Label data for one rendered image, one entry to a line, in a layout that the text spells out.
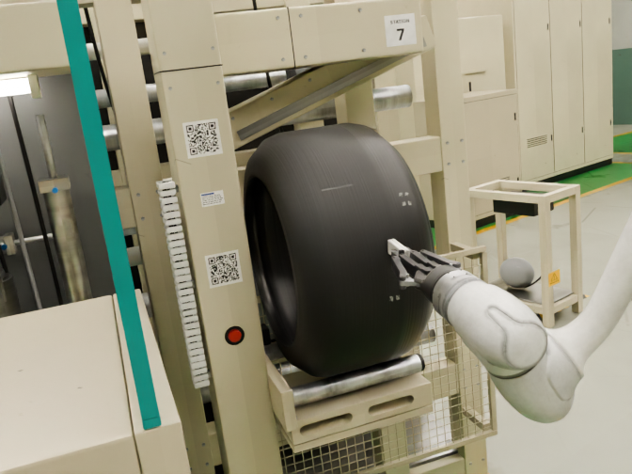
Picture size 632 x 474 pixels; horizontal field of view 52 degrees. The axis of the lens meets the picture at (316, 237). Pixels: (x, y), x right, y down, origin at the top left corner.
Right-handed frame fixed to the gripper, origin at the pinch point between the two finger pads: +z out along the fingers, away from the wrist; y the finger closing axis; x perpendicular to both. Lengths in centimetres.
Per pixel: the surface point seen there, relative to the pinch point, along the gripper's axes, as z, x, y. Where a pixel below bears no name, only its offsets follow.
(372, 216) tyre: 6.8, -5.7, 2.2
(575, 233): 183, 101, -208
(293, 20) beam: 57, -42, -1
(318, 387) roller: 12.7, 35.5, 15.1
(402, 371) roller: 11.7, 36.9, -6.1
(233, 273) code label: 23.8, 7.9, 29.2
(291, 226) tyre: 12.6, -4.9, 18.2
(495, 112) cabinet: 419, 79, -313
